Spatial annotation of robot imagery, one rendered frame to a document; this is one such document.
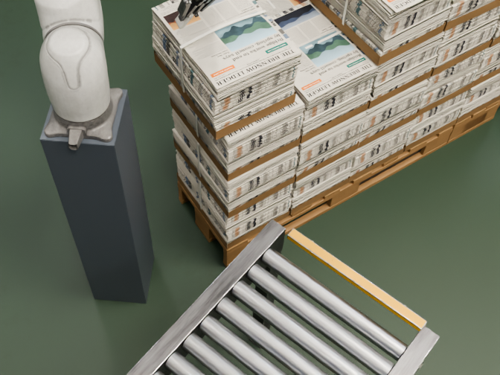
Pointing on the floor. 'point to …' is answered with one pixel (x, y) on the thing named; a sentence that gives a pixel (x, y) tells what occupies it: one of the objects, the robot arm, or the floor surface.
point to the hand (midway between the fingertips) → (184, 18)
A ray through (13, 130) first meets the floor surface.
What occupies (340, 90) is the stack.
